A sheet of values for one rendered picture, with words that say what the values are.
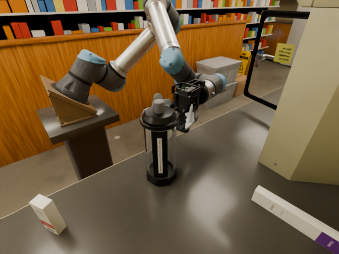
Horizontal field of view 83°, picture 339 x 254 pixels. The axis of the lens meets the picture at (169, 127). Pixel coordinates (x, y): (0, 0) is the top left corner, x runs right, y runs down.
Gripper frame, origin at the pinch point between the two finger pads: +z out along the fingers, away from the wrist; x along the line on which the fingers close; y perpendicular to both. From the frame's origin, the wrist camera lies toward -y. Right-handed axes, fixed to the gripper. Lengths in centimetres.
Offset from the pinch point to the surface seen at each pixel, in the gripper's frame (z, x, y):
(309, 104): -22.9, 30.7, 6.5
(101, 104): -18, -59, -20
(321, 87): -22.6, 31.3, 11.2
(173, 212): 9.2, 11.4, -20.2
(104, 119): -9.8, -44.7, -20.0
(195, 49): -229, -124, -28
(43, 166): 0, -159, -115
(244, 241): 4.5, 29.3, -20.1
